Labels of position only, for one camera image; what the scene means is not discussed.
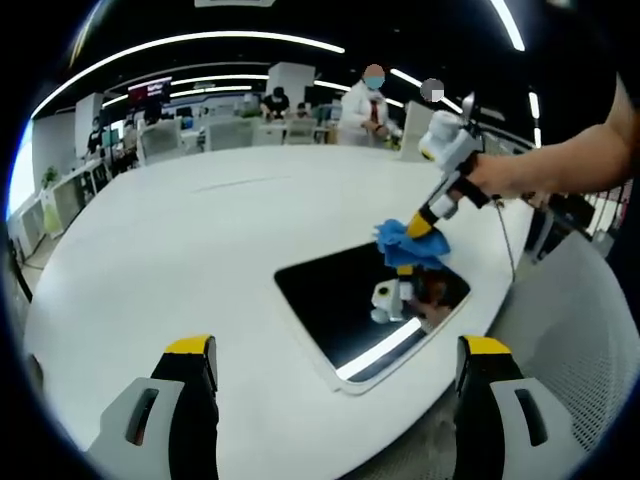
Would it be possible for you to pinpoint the black tablet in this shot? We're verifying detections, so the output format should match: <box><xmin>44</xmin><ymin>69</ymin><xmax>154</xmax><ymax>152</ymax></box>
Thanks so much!
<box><xmin>272</xmin><ymin>241</ymin><xmax>474</xmax><ymax>396</ymax></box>

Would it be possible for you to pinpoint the grey cable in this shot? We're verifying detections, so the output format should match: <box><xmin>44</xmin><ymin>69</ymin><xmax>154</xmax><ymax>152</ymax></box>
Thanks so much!
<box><xmin>493</xmin><ymin>196</ymin><xmax>517</xmax><ymax>282</ymax></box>

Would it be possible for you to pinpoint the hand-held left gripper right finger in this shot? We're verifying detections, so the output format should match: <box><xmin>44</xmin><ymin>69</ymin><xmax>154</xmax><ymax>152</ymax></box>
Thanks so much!
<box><xmin>453</xmin><ymin>334</ymin><xmax>581</xmax><ymax>480</ymax></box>

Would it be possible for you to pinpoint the straight ceiling light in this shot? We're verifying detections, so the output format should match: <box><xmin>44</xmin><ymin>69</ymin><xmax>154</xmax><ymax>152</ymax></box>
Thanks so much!
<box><xmin>489</xmin><ymin>0</ymin><xmax>527</xmax><ymax>52</ymax></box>

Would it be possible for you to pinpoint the grey partition panel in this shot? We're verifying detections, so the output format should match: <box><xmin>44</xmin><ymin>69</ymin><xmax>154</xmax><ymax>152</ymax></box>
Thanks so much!
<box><xmin>402</xmin><ymin>102</ymin><xmax>440</xmax><ymax>162</ymax></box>

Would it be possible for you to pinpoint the long curved ceiling light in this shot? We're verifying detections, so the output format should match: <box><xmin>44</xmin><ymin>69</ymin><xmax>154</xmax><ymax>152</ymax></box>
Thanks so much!
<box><xmin>32</xmin><ymin>30</ymin><xmax>346</xmax><ymax>119</ymax></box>

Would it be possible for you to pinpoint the blue cleaning cloth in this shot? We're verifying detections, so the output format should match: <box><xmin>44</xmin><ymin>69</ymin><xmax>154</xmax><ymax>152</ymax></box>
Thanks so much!
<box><xmin>372</xmin><ymin>217</ymin><xmax>452</xmax><ymax>272</ymax></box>

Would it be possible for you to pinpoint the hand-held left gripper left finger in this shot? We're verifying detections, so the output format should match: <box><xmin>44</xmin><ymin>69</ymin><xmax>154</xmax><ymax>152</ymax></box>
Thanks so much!
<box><xmin>87</xmin><ymin>333</ymin><xmax>221</xmax><ymax>480</ymax></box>

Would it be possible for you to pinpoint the dark stair railing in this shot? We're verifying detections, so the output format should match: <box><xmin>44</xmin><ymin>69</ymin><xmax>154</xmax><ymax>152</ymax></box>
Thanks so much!
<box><xmin>584</xmin><ymin>183</ymin><xmax>634</xmax><ymax>241</ymax></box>

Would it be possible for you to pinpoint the person's right hand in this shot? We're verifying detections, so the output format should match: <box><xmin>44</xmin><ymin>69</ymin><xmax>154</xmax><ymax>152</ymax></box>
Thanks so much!
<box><xmin>462</xmin><ymin>149</ymin><xmax>556</xmax><ymax>201</ymax></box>

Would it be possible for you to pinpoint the white mesh chair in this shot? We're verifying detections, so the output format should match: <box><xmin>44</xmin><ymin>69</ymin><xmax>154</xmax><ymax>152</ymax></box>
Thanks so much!
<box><xmin>487</xmin><ymin>232</ymin><xmax>626</xmax><ymax>451</ymax></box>

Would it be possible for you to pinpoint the red wall screen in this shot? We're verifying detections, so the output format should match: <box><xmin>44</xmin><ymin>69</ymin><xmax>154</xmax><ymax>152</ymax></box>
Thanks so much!
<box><xmin>127</xmin><ymin>77</ymin><xmax>173</xmax><ymax>107</ymax></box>

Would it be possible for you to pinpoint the black tripod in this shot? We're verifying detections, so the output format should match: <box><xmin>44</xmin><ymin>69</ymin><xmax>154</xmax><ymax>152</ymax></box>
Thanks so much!
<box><xmin>4</xmin><ymin>234</ymin><xmax>35</xmax><ymax>304</ymax></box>

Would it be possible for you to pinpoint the black lamp stand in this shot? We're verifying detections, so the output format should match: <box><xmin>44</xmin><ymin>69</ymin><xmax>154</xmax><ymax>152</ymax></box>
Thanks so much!
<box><xmin>460</xmin><ymin>92</ymin><xmax>479</xmax><ymax>132</ymax></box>

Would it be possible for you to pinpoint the ceiling air vent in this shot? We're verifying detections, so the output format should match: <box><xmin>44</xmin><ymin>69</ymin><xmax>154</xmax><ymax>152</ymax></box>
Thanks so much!
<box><xmin>194</xmin><ymin>0</ymin><xmax>277</xmax><ymax>9</ymax></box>

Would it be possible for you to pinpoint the white office chair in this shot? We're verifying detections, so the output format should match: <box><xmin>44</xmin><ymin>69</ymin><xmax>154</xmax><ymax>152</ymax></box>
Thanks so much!
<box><xmin>284</xmin><ymin>118</ymin><xmax>319</xmax><ymax>147</ymax></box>
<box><xmin>137</xmin><ymin>119</ymin><xmax>182</xmax><ymax>165</ymax></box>
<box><xmin>207</xmin><ymin>117</ymin><xmax>257</xmax><ymax>151</ymax></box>

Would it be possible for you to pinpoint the white side cabinet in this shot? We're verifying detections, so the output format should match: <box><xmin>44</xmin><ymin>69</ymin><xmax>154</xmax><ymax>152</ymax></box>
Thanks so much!
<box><xmin>42</xmin><ymin>163</ymin><xmax>114</xmax><ymax>237</ymax></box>

